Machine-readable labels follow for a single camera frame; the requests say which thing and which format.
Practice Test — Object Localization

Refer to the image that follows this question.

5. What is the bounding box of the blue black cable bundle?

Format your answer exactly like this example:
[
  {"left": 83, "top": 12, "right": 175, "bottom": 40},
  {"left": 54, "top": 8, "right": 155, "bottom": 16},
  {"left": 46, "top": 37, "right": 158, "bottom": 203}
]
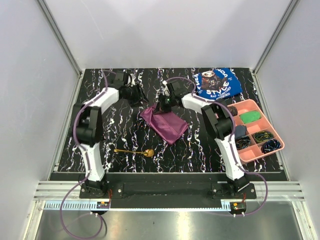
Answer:
[{"left": 261, "top": 139, "right": 281, "bottom": 153}]

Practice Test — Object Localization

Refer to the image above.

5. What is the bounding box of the pink compartment tray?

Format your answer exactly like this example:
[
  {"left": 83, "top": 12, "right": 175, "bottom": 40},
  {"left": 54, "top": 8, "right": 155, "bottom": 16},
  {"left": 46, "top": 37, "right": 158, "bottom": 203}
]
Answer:
[{"left": 229, "top": 99, "right": 285, "bottom": 164}]

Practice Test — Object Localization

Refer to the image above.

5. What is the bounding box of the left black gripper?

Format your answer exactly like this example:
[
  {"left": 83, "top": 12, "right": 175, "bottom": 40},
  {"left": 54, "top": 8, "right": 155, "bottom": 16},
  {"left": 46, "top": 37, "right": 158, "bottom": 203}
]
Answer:
[{"left": 124, "top": 82, "right": 149, "bottom": 108}]

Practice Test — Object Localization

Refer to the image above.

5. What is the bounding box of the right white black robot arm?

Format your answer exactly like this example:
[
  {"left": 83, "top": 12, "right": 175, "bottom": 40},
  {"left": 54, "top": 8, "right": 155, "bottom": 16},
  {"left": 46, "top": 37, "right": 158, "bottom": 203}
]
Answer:
[{"left": 153, "top": 77, "right": 250, "bottom": 199}]

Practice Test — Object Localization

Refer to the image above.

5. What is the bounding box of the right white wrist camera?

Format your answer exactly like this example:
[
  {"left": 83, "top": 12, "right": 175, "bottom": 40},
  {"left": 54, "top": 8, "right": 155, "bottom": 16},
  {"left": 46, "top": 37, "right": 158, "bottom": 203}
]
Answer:
[{"left": 162, "top": 80, "right": 170, "bottom": 97}]

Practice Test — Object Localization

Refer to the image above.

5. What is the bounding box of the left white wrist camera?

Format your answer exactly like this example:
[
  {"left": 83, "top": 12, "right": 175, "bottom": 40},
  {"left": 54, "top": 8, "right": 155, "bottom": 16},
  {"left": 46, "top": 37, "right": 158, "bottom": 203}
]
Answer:
[{"left": 127, "top": 74, "right": 136, "bottom": 87}]

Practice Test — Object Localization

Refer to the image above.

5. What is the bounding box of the blue printed cloth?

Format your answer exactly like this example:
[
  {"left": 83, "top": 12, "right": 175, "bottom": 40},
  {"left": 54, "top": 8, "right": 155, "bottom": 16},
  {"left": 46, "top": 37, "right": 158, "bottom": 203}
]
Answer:
[{"left": 193, "top": 67, "right": 243, "bottom": 101}]

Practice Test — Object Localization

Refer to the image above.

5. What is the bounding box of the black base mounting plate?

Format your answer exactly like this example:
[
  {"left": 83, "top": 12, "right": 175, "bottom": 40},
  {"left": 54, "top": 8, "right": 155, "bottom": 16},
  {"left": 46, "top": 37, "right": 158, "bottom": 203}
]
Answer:
[{"left": 79, "top": 173, "right": 257, "bottom": 211}]

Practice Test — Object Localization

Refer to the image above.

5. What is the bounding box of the front aluminium rail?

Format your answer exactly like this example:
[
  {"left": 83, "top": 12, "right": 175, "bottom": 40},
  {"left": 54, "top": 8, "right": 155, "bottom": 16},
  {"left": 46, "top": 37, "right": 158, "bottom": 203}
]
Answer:
[{"left": 35, "top": 181, "right": 305, "bottom": 201}]

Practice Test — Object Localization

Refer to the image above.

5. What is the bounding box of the right aluminium frame post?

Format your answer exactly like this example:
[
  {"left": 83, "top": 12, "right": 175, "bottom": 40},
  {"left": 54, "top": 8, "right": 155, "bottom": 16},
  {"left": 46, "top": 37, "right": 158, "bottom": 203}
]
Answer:
[{"left": 252, "top": 0, "right": 300, "bottom": 74}]

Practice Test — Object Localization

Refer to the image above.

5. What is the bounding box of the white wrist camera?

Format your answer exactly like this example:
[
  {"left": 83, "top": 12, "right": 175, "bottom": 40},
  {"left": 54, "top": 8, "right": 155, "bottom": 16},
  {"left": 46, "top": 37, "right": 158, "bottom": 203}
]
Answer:
[
  {"left": 162, "top": 80, "right": 170, "bottom": 97},
  {"left": 127, "top": 74, "right": 136, "bottom": 87}
]

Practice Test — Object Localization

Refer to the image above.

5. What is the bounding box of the gold spoon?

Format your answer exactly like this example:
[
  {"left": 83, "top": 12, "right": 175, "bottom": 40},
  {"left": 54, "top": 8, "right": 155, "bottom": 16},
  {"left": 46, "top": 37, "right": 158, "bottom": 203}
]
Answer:
[{"left": 113, "top": 149, "right": 155, "bottom": 158}]

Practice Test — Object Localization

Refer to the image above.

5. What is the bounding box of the aluminium frame post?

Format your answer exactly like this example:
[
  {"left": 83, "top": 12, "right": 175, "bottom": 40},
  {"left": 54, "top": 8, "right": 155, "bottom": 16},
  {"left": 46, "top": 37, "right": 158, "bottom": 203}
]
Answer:
[
  {"left": 252, "top": 0, "right": 300, "bottom": 74},
  {"left": 35, "top": 0, "right": 82, "bottom": 76}
]

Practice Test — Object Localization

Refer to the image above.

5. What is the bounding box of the yellow black cable bundle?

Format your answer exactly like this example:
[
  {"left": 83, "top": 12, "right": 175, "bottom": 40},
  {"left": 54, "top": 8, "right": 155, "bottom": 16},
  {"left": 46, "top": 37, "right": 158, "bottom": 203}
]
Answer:
[{"left": 251, "top": 131, "right": 275, "bottom": 144}]

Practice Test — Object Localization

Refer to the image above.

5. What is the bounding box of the magenta cloth napkin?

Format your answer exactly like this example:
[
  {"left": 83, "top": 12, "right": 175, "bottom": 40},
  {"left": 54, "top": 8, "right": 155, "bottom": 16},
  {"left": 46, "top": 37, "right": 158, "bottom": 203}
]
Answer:
[{"left": 140, "top": 104, "right": 189, "bottom": 145}]

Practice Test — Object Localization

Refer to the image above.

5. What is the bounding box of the green object in tray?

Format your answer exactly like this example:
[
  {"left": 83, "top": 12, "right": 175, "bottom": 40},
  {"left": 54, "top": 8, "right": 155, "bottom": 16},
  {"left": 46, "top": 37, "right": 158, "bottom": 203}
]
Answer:
[{"left": 239, "top": 111, "right": 261, "bottom": 124}]

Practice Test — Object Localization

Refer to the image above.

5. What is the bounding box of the left aluminium frame post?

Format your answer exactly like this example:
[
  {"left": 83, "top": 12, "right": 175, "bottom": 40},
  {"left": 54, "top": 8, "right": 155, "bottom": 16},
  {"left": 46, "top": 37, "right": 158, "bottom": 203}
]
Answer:
[{"left": 35, "top": 0, "right": 82, "bottom": 76}]

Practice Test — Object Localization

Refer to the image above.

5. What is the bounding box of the grey cloth in tray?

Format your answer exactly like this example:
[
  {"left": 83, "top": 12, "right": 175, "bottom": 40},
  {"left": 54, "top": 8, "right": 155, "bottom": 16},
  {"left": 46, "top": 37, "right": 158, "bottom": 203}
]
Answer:
[{"left": 234, "top": 125, "right": 247, "bottom": 139}]

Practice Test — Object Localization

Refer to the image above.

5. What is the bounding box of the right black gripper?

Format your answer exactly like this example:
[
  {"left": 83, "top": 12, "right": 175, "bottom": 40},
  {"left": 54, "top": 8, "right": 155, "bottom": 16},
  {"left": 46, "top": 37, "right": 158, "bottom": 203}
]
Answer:
[{"left": 152, "top": 93, "right": 175, "bottom": 115}]

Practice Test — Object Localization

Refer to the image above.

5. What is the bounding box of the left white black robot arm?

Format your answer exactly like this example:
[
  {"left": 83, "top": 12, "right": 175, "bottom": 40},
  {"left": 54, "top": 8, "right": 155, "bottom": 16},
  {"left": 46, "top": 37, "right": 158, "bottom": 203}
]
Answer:
[{"left": 70, "top": 70, "right": 149, "bottom": 198}]

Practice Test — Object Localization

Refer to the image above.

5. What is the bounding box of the dark brown object in tray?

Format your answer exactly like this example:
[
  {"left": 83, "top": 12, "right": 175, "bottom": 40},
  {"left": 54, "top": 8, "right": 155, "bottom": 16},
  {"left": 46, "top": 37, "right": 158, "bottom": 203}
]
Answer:
[{"left": 228, "top": 106, "right": 238, "bottom": 116}]

